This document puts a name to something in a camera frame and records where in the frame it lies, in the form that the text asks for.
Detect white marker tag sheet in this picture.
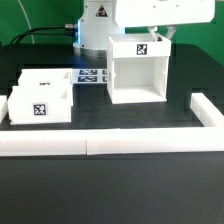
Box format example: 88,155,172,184
72,68,107,84

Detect white rear drawer box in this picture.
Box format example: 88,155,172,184
18,68,72,86

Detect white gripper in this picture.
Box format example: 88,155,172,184
114,0,215,41

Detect white drawer cabinet frame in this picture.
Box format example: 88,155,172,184
107,34,171,104

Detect white front drawer box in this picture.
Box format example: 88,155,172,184
8,86,72,125

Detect white fence bar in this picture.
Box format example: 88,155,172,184
0,130,87,157
86,127,224,155
190,93,224,128
0,95,8,123

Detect white drawer box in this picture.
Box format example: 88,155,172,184
18,68,72,86
8,86,72,125

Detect white cable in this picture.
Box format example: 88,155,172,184
17,0,36,45

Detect black cables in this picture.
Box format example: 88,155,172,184
9,23,80,46

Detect white front fence bar left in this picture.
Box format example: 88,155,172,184
0,130,87,157

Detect white front fence bar right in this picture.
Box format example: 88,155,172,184
86,127,224,155

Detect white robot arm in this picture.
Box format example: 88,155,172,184
73,0,216,57

